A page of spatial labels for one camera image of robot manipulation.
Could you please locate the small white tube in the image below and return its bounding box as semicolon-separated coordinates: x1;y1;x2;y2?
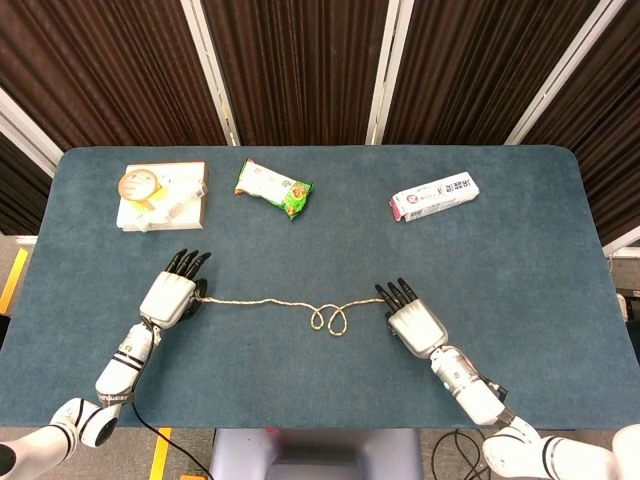
167;181;208;216

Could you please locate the white pink toothpaste box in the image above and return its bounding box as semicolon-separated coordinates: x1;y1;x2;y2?
389;171;482;223

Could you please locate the blue felt table mat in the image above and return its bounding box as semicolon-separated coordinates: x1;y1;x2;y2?
0;144;640;430

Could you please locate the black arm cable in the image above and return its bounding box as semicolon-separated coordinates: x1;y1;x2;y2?
130;359;214;480

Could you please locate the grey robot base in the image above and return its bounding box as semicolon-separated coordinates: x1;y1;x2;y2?
208;427;422;480

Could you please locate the green white snack bag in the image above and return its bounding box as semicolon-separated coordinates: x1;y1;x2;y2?
233;158;315;222

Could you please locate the black floor cable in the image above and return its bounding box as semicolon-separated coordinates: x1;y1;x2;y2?
431;428;494;480

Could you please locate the yellow floor tape strip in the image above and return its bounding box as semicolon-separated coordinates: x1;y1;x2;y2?
0;247;30;315
148;427;173;480

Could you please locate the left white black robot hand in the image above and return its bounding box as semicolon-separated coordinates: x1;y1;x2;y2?
138;248;212;330

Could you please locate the beige braided rope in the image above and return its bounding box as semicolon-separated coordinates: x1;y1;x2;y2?
192;296;389;338

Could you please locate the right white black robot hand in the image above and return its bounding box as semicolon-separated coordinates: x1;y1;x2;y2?
374;277;448;360

